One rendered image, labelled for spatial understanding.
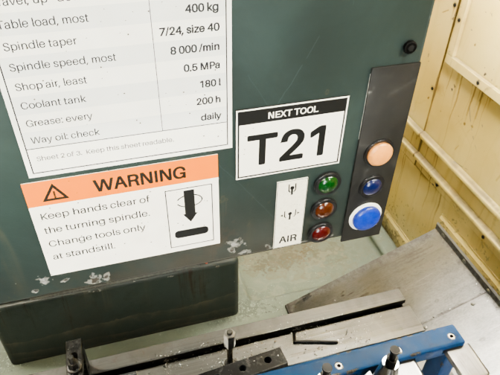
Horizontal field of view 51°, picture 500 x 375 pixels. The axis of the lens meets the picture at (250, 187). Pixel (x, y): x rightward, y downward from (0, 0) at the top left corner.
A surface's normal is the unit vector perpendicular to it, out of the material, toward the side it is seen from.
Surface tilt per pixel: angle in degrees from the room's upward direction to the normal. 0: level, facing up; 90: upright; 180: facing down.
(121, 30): 90
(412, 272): 25
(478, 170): 89
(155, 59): 90
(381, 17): 90
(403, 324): 0
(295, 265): 0
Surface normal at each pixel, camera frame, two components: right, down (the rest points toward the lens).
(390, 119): 0.28, 0.61
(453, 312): -0.38, -0.64
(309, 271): 0.02, -0.77
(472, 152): -0.96, 0.13
